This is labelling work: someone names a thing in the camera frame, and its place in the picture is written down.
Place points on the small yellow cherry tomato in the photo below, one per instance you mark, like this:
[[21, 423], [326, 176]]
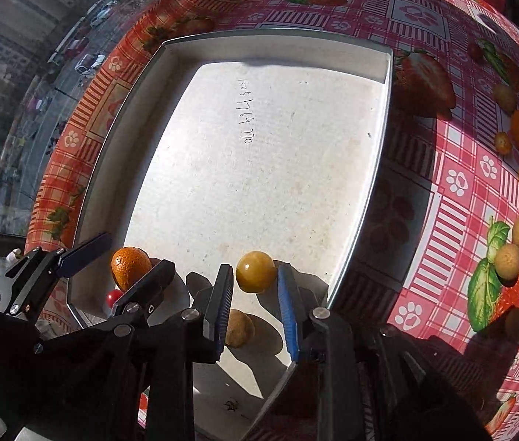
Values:
[[503, 142]]

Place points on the red cherry tomato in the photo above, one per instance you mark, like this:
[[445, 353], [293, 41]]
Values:
[[474, 50], [113, 297]]

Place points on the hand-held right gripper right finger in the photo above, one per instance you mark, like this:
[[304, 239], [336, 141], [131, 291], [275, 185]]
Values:
[[287, 312]]

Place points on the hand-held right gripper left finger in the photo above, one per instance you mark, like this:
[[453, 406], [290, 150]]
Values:
[[225, 303]]

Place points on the white shallow cardboard tray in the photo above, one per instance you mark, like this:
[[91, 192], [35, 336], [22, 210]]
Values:
[[264, 170]]

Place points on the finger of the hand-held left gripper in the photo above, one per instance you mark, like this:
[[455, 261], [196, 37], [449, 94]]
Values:
[[149, 285], [87, 250]]

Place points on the red strawberry print tablecloth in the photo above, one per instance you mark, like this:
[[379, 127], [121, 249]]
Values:
[[425, 23]]

